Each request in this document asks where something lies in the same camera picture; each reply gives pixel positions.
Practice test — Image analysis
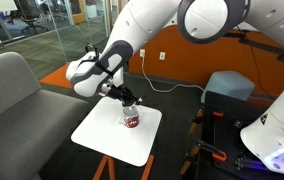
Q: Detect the white square side table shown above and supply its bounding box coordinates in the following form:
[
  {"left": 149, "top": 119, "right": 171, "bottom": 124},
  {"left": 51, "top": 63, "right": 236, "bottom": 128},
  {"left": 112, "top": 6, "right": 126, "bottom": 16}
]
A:
[{"left": 70, "top": 96, "right": 163, "bottom": 168}]

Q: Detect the orange table leg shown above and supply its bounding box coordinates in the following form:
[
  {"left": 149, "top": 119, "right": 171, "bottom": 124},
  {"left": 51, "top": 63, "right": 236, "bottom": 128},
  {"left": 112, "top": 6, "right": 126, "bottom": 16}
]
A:
[
  {"left": 140, "top": 154, "right": 155, "bottom": 180},
  {"left": 92, "top": 155, "right": 116, "bottom": 180}
]

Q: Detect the blue-grey ottoman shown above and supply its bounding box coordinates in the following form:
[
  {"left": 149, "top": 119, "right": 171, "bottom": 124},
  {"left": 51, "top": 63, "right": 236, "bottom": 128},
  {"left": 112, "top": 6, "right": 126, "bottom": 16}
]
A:
[{"left": 200, "top": 70, "right": 256, "bottom": 104}]

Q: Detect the white power cable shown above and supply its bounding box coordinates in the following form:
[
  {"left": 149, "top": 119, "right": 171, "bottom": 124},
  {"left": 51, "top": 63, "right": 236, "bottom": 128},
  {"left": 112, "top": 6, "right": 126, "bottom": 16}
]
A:
[{"left": 140, "top": 55, "right": 206, "bottom": 94}]

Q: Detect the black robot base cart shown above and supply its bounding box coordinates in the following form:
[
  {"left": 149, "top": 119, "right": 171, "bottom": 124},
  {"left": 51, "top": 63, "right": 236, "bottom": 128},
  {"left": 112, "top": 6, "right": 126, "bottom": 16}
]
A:
[{"left": 195, "top": 91, "right": 284, "bottom": 180}]

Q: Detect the red mug white inside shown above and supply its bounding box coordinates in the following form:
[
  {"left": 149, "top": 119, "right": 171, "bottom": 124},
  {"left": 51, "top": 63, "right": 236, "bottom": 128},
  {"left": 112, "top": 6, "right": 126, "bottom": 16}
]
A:
[{"left": 117, "top": 104, "right": 141, "bottom": 129}]

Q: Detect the glass partition wall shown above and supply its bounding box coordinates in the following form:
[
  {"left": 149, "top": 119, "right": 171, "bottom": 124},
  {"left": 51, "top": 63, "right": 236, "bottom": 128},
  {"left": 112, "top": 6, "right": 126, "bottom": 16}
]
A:
[{"left": 0, "top": 0, "right": 112, "bottom": 81}]

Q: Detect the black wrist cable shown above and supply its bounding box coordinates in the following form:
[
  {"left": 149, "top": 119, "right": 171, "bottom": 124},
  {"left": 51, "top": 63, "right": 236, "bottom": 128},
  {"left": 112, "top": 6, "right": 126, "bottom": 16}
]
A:
[{"left": 84, "top": 42, "right": 114, "bottom": 78}]

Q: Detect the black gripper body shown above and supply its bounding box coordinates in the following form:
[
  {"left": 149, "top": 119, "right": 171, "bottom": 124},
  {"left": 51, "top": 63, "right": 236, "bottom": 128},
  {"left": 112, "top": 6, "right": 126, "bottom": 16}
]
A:
[{"left": 105, "top": 84, "right": 134, "bottom": 103}]

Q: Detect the black office chair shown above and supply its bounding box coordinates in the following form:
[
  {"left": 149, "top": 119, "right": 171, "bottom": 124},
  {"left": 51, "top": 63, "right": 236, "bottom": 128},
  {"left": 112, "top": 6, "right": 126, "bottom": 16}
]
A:
[{"left": 13, "top": 0, "right": 51, "bottom": 36}]

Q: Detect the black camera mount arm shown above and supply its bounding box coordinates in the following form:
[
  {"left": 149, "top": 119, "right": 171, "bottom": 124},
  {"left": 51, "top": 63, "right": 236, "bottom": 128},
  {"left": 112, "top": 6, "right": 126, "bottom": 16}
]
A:
[{"left": 224, "top": 30, "right": 284, "bottom": 68}]

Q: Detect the grey fabric sofa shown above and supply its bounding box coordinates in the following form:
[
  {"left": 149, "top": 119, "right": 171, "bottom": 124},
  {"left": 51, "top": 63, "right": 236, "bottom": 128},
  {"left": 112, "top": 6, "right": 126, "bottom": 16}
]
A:
[{"left": 0, "top": 51, "right": 90, "bottom": 180}]

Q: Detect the black camera cable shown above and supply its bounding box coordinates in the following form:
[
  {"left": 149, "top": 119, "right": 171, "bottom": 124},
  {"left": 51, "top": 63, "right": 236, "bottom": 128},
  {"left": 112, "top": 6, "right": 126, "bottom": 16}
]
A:
[{"left": 236, "top": 28, "right": 276, "bottom": 98}]

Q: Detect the wooden door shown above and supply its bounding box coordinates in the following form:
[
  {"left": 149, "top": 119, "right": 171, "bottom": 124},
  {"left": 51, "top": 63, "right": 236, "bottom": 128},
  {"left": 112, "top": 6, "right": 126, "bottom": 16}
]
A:
[{"left": 107, "top": 0, "right": 123, "bottom": 37}]

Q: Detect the orange and wood bar clamp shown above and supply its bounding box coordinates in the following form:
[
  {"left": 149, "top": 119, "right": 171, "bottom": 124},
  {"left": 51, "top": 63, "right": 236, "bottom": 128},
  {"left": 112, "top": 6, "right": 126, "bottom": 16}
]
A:
[
  {"left": 179, "top": 138, "right": 228, "bottom": 176},
  {"left": 187, "top": 107, "right": 225, "bottom": 137}
]

